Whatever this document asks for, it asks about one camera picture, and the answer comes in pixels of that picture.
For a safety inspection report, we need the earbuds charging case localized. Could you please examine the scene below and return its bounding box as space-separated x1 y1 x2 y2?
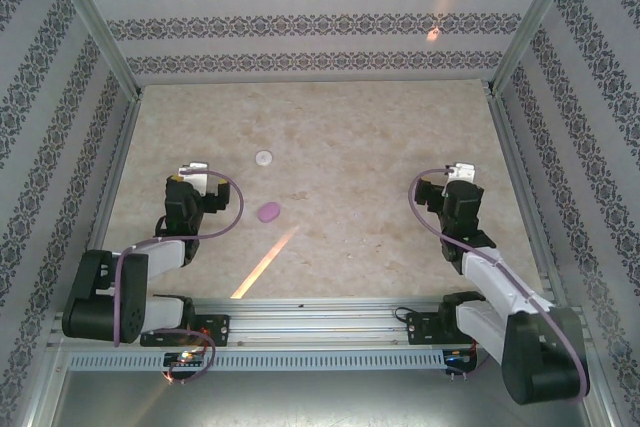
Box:
257 201 282 224

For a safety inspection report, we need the small electronics board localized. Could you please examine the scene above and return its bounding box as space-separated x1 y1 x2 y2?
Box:
443 348 479 366
162 350 207 369

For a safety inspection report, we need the grey sheet metal panel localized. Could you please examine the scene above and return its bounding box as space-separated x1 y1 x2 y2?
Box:
52 369 601 427

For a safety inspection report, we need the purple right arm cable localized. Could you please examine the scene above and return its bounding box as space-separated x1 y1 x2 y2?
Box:
408 165 591 401

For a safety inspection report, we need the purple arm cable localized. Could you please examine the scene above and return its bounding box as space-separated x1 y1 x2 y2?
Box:
408 165 591 401
113 170 246 382

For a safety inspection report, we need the aluminium side rail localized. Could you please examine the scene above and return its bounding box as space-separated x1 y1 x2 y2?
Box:
487 91 571 308
47 94 144 343

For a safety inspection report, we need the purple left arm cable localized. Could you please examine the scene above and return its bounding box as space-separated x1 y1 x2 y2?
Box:
113 170 246 382

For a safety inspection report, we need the aluminium frame post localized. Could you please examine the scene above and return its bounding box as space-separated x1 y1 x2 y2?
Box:
47 0 144 98
488 0 586 96

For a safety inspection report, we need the wide grooved aluminium rail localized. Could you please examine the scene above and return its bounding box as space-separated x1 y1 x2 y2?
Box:
49 296 586 348

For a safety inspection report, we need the slotted grey cable duct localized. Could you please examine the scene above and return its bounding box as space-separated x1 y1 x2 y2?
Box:
67 349 446 372

